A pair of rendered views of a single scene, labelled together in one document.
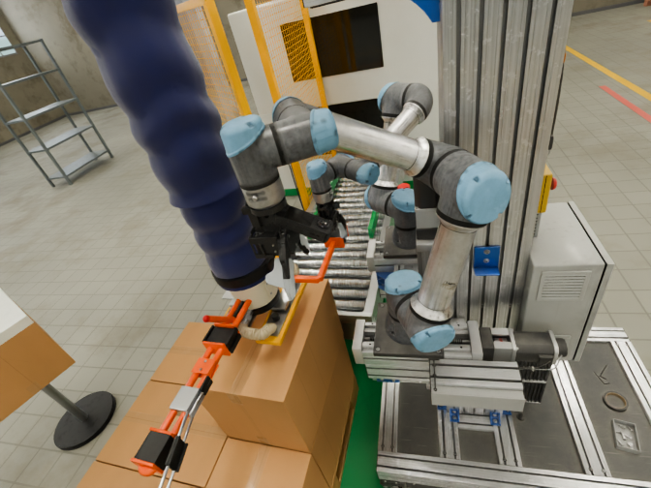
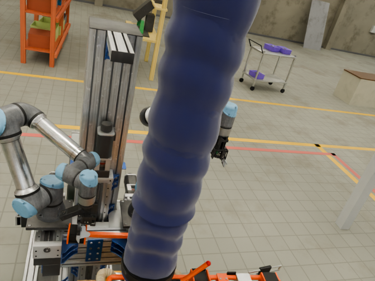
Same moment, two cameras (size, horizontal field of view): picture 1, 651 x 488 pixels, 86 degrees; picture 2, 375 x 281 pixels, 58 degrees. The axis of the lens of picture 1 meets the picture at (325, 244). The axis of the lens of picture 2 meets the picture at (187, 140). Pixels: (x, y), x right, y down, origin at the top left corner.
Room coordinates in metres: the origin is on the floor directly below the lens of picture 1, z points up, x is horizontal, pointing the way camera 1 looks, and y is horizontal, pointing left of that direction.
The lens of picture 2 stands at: (1.68, 1.06, 2.40)
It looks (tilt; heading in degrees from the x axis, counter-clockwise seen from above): 28 degrees down; 228
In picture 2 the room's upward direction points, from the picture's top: 14 degrees clockwise
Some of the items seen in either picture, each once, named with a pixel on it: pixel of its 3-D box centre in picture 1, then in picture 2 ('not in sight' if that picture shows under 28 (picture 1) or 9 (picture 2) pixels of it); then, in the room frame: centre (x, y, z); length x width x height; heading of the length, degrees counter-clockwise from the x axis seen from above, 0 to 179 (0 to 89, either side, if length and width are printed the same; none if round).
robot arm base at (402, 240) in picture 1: (408, 229); (51, 205); (1.24, -0.37, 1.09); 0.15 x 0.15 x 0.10
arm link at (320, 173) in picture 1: (319, 175); (87, 183); (1.19, -0.04, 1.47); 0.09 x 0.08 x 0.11; 122
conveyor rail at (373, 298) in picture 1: (392, 209); not in sight; (2.32, -0.58, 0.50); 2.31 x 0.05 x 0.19; 156
